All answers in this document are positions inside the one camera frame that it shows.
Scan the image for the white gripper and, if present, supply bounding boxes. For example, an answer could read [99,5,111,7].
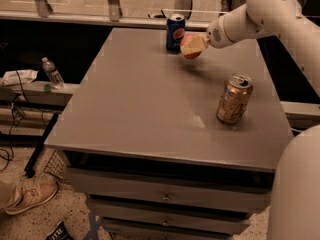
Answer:
[181,15,234,56]

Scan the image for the red yellow apple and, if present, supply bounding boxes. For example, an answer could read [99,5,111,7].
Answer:
[180,34,203,59]

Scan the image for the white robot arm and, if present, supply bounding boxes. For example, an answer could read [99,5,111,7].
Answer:
[181,0,320,240]

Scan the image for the blue pepsi can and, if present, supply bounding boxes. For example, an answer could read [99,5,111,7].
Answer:
[166,14,185,54]

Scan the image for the gold soda can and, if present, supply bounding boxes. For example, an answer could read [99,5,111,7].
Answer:
[216,73,253,125]

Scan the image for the metal window railing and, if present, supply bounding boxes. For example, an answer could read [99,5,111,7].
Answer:
[0,0,254,32]

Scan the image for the grey drawer cabinet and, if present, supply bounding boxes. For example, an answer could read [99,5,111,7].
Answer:
[46,28,292,240]

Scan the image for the clear plastic water bottle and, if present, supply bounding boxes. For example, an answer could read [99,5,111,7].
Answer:
[42,57,64,89]

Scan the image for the white crumpled cloth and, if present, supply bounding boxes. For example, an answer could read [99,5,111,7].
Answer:
[1,69,38,86]

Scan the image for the low grey bench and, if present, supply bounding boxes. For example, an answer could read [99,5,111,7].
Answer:
[0,81,79,178]

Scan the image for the tan sneaker shoe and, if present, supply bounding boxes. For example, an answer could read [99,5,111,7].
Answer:
[0,179,58,215]

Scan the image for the black printed bag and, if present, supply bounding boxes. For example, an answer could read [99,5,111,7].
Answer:
[46,221,74,240]

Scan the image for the black cable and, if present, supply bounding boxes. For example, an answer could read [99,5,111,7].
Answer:
[0,70,51,172]

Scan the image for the wire mesh basket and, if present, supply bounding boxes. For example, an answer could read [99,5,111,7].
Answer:
[44,151,68,184]

